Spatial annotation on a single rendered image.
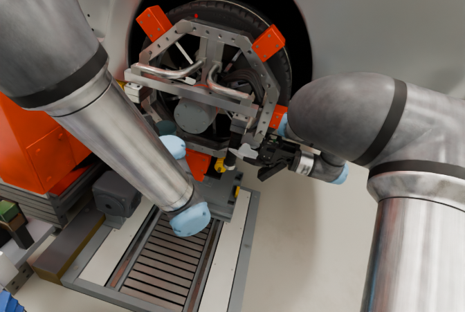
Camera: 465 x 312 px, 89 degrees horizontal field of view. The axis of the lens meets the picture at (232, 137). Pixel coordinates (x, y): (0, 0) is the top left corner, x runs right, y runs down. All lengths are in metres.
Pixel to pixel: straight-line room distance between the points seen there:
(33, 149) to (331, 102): 0.87
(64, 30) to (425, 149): 0.35
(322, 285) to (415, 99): 1.38
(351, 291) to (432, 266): 1.42
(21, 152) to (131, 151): 0.67
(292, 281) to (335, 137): 1.29
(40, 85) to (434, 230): 0.36
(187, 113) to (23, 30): 0.63
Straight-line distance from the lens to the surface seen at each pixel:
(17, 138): 0.93
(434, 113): 0.32
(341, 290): 1.66
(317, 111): 0.31
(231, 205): 1.45
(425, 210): 0.30
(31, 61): 0.25
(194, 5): 0.95
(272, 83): 0.86
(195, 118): 0.82
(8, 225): 0.94
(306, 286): 1.56
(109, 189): 1.20
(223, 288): 1.33
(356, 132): 0.30
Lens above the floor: 1.31
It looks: 37 degrees down
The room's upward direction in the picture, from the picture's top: 14 degrees clockwise
